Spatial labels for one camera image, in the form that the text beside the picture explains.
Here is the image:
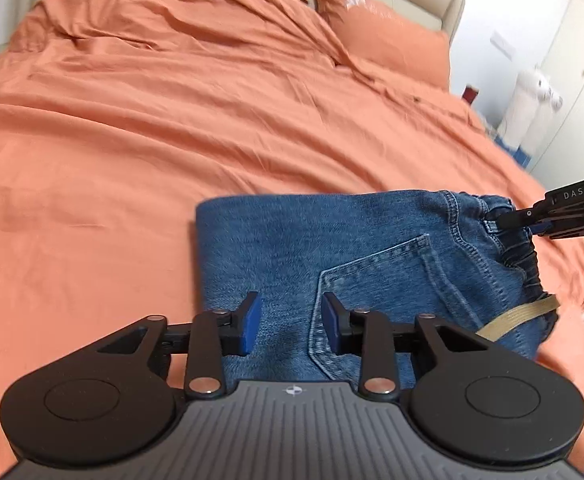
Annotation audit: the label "white wardrobe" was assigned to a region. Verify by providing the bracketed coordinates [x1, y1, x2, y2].
[526, 0, 584, 192]

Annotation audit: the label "blue denim pants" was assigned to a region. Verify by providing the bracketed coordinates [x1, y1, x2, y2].
[194, 189, 561, 385]

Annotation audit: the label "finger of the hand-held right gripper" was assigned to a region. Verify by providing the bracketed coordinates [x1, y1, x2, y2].
[530, 219, 584, 239]
[494, 201, 555, 230]

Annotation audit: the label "white alpaca plush toy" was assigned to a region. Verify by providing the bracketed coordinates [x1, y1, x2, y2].
[500, 66, 547, 147]
[526, 85, 563, 157]

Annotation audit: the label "white wall socket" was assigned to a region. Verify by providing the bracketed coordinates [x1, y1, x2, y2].
[488, 31, 516, 57]

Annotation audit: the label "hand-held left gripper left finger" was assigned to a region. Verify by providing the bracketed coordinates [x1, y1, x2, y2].
[96, 290, 263, 399]

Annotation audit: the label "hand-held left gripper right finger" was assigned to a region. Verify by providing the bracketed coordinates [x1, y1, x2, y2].
[321, 291, 488, 399]

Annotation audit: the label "orange duvet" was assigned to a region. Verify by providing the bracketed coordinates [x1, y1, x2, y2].
[0, 0, 584, 480]

